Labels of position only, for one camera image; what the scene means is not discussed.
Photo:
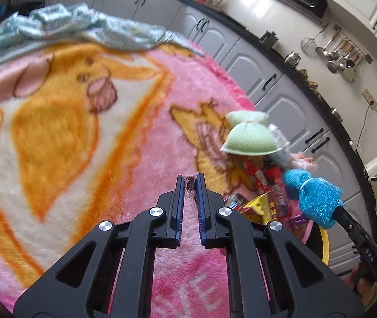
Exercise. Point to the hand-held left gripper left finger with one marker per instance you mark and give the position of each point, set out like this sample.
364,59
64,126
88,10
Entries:
181,212

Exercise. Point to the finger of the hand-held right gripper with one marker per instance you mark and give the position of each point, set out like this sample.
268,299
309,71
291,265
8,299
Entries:
349,222

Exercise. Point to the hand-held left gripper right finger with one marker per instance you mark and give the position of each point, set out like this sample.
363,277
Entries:
200,212

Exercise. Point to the small dark wrapper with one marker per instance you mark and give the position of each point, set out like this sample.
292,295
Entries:
191,185

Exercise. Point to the yellow plastic bin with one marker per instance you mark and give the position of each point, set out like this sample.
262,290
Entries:
325,245

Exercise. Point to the blue glitter cloth pouch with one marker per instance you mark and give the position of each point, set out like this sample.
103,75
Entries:
312,200

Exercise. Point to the pile of snack wrappers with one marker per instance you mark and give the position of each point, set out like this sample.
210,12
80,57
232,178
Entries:
268,185

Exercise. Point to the white plastic bag orange print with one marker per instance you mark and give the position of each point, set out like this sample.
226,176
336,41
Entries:
303,162

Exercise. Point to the person's right hand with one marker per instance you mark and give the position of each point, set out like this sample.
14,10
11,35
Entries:
363,286

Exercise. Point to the green cloth pouch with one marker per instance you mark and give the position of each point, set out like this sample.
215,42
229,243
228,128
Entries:
248,135

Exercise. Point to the small steel container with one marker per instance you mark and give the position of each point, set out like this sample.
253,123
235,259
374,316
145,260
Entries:
336,114

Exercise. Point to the pink printed blanket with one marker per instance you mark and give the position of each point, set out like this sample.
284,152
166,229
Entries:
59,122

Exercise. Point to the row of hanging steel utensils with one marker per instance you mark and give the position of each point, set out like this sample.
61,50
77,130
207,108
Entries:
339,58

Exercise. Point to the steel pot with lid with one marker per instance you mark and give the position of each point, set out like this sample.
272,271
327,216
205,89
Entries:
293,59

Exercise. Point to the light green crumpled cloth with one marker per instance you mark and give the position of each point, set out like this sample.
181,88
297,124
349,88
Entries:
59,16

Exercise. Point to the white wall socket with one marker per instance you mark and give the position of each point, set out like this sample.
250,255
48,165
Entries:
369,96

